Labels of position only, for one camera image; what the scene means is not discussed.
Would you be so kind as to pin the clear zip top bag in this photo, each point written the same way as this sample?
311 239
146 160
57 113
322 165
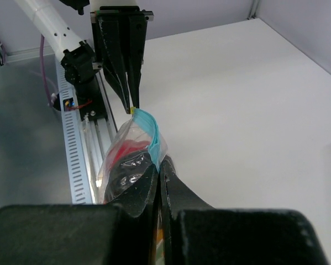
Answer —
141 126

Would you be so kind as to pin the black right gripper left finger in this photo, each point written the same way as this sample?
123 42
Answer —
120 232

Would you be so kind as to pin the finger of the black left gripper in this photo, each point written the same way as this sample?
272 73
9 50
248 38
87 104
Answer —
135 38
113 59

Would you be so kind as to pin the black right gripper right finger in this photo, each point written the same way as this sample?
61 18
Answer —
197 233

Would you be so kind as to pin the black fake food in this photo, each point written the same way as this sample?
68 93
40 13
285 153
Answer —
125 173

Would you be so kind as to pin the red fake pepper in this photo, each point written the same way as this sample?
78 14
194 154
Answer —
124 148

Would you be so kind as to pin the white slotted cable duct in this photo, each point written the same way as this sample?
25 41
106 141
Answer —
75 155

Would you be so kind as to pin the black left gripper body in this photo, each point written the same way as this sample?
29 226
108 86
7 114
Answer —
121 13

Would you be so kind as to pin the aluminium frame post left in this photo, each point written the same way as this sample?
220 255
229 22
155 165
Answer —
254 8

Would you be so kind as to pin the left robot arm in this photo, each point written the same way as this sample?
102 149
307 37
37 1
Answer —
75 55

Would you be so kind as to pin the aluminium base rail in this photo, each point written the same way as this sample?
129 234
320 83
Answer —
96 136

